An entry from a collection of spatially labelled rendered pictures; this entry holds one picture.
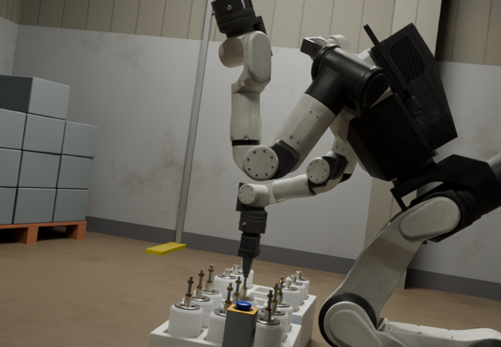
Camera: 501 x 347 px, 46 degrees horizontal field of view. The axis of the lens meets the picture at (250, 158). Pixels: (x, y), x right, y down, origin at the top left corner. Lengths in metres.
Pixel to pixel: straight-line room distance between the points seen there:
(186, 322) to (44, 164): 2.52
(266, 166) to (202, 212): 3.32
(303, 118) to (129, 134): 3.57
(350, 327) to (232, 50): 0.71
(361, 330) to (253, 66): 0.68
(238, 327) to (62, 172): 2.86
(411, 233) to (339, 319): 0.27
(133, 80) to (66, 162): 0.97
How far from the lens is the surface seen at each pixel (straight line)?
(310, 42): 1.56
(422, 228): 1.48
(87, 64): 5.04
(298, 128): 1.30
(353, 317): 1.50
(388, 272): 1.52
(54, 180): 4.19
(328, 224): 4.39
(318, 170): 1.76
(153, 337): 1.75
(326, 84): 1.32
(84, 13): 5.16
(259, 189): 1.90
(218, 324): 1.72
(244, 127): 1.30
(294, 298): 2.22
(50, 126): 4.09
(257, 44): 1.31
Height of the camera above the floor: 0.67
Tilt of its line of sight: 1 degrees up
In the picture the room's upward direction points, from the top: 8 degrees clockwise
